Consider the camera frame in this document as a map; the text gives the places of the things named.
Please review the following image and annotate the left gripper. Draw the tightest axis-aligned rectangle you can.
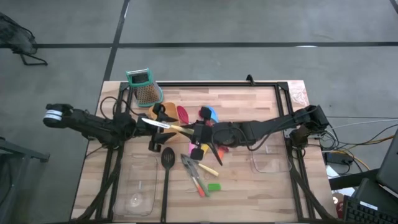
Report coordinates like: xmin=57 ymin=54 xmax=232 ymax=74
xmin=135 ymin=103 xmax=178 ymax=152

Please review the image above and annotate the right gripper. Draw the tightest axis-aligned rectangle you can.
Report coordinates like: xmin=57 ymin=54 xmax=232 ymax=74
xmin=186 ymin=106 xmax=217 ymax=161

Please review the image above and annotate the cream-handled table knife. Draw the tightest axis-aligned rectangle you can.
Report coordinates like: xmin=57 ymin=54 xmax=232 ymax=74
xmin=190 ymin=157 xmax=220 ymax=177
xmin=141 ymin=117 xmax=195 ymax=135

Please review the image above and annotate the blue silicone spoon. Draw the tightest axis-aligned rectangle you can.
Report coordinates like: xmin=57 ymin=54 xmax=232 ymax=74
xmin=205 ymin=105 xmax=220 ymax=124

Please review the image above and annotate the red slotted spoon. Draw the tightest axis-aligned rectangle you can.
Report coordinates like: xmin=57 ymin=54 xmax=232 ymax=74
xmin=176 ymin=105 xmax=230 ymax=154

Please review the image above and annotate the black slotted spoon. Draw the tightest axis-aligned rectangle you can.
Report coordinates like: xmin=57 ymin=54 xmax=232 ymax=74
xmin=160 ymin=147 xmax=175 ymax=223

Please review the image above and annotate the green mini spatula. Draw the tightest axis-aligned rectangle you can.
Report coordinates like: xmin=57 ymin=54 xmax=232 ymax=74
xmin=185 ymin=182 xmax=222 ymax=194

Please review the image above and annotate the green-handled table knife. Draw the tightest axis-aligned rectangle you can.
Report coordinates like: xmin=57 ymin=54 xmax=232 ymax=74
xmin=185 ymin=154 xmax=211 ymax=197

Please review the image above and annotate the teal metal box grater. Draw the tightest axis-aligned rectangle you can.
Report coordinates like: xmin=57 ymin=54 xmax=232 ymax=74
xmin=126 ymin=67 xmax=164 ymax=108

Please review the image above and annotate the large clear plastic container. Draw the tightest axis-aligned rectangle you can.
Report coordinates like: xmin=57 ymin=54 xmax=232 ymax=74
xmin=113 ymin=152 xmax=158 ymax=217

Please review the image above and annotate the small clear plastic container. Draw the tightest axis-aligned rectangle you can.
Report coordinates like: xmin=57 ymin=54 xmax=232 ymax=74
xmin=250 ymin=144 xmax=293 ymax=174

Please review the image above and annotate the clear plastic bag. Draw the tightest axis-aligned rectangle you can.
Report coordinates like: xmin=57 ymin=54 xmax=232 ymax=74
xmin=287 ymin=82 xmax=310 ymax=106

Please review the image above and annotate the black power brick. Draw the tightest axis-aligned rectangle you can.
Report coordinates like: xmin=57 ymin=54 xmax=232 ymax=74
xmin=325 ymin=151 xmax=354 ymax=166

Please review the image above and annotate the grey side table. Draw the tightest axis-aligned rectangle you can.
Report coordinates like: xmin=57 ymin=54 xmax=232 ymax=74
xmin=0 ymin=136 xmax=50 ymax=224

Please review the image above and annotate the black desk beam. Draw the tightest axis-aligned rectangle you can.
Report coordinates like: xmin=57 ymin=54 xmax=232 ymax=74
xmin=328 ymin=169 xmax=381 ymax=191

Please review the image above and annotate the black mesh chair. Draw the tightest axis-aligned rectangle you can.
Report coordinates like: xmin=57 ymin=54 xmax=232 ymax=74
xmin=0 ymin=12 xmax=49 ymax=67

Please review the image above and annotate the black box white label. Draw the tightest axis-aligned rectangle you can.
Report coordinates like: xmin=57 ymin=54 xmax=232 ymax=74
xmin=351 ymin=179 xmax=398 ymax=208

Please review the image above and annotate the black keyboard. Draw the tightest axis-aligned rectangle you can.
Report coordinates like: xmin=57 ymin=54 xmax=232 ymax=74
xmin=342 ymin=195 xmax=398 ymax=224

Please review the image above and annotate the black laptop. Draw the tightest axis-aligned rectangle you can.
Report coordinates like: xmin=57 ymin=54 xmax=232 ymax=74
xmin=376 ymin=129 xmax=398 ymax=194

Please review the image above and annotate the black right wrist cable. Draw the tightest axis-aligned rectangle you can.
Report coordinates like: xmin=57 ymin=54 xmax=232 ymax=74
xmin=208 ymin=127 xmax=249 ymax=167

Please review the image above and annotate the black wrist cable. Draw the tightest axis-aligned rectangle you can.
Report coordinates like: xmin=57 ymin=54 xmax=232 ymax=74
xmin=99 ymin=96 xmax=139 ymax=118
xmin=208 ymin=127 xmax=249 ymax=167

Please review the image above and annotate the black aluminium table frame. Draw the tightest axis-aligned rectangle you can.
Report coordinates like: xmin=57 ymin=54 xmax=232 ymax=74
xmin=70 ymin=81 xmax=343 ymax=224

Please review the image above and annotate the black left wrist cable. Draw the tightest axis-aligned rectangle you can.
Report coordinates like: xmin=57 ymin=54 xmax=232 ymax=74
xmin=99 ymin=96 xmax=139 ymax=118

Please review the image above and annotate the yellow cable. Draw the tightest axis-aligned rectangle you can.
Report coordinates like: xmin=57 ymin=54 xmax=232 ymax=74
xmin=337 ymin=149 xmax=371 ymax=171

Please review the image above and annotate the white cable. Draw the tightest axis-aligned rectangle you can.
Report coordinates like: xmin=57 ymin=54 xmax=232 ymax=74
xmin=328 ymin=119 xmax=398 ymax=131

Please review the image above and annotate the orange cable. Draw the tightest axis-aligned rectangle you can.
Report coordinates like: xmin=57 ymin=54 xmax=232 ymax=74
xmin=354 ymin=134 xmax=398 ymax=147

